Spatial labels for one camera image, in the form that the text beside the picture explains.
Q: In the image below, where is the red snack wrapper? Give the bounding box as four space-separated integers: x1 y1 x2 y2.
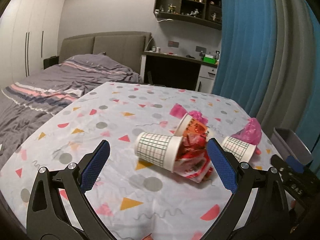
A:
173 133 213 183

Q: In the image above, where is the orange apple paper cup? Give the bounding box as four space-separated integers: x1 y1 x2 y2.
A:
174 114 214 141

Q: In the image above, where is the green grid paper cup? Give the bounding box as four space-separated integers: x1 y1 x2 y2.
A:
134 132 183 172

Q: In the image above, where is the pink knotted plastic bag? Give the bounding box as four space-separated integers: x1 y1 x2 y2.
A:
169 103 208 125

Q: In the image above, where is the grey plastic trash bin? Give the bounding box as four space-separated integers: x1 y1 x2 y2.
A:
270 127 313 166

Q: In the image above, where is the patterned white table cloth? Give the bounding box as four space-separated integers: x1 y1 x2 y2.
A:
0 81 298 240

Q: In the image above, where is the grey curtain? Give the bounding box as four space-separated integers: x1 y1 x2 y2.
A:
257 0 315 137

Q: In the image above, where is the grey striped duvet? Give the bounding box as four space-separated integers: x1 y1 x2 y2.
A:
1 53 142 165

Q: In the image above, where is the black bedside table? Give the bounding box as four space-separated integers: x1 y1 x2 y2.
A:
43 56 59 69

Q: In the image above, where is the dark desk with drawers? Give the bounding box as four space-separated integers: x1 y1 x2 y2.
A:
140 51 217 93

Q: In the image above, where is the green box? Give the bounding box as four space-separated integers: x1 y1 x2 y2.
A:
203 54 216 64

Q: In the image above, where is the grey upholstered headboard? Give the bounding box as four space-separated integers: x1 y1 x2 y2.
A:
59 31 152 73

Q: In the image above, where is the white wardrobe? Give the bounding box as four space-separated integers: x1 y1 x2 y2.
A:
1 0 65 88

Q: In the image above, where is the blue curtain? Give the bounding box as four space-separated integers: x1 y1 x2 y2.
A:
213 0 319 152

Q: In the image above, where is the dark wall shelf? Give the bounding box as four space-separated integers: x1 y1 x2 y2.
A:
153 0 222 30

